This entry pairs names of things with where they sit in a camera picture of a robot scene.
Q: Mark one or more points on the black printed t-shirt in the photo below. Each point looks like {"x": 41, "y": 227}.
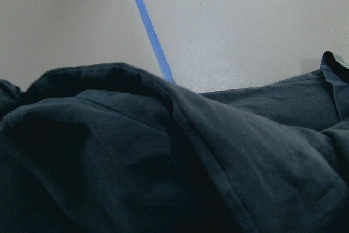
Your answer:
{"x": 113, "y": 148}

